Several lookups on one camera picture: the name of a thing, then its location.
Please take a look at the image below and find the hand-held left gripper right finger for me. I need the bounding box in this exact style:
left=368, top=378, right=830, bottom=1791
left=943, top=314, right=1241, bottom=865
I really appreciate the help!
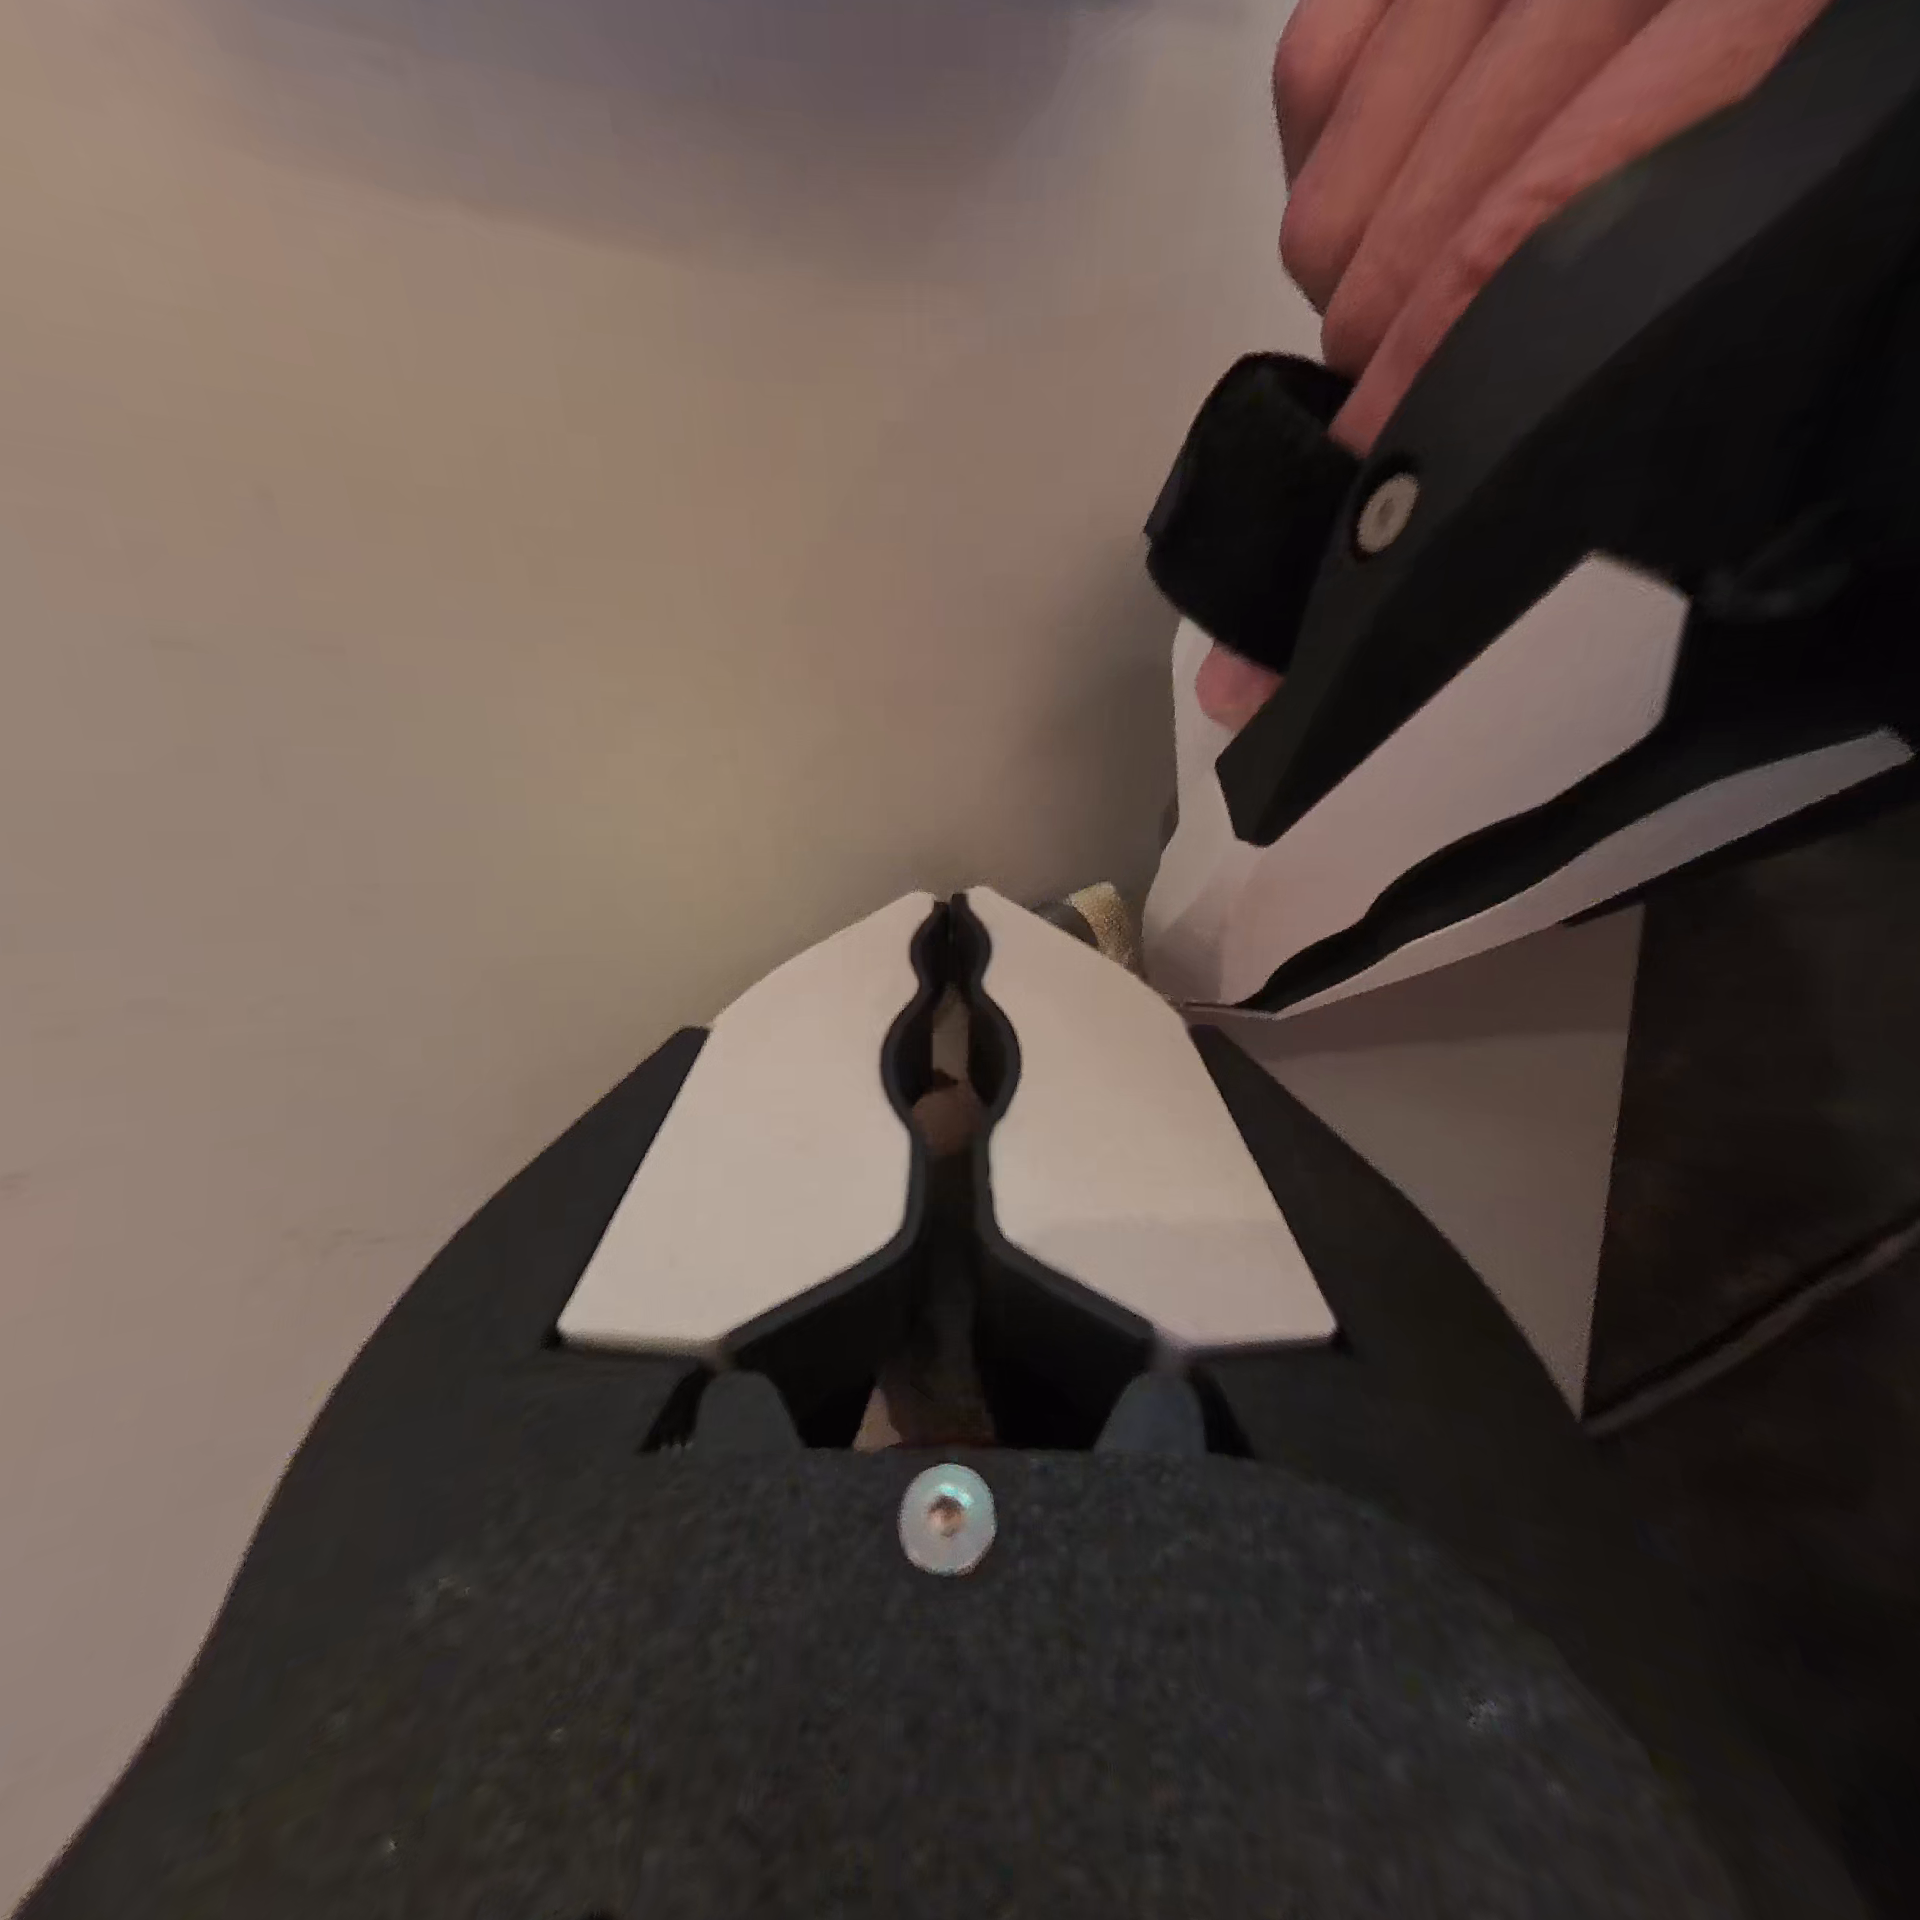
left=965, top=883, right=1340, bottom=1451

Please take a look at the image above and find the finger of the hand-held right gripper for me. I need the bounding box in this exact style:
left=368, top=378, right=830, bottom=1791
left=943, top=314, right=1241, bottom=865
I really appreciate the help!
left=1189, top=738, right=1920, bottom=1024
left=1144, top=552, right=1876, bottom=1004

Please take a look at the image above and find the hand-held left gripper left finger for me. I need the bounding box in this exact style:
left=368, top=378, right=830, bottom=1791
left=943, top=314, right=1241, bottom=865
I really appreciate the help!
left=555, top=883, right=954, bottom=1450

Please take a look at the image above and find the bird patterned origami paper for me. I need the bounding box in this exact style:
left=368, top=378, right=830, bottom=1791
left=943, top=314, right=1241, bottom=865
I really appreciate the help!
left=855, top=879, right=1152, bottom=1451

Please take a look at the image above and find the person's right hand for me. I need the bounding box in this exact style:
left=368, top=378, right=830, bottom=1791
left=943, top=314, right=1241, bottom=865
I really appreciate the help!
left=1194, top=0, right=1834, bottom=724

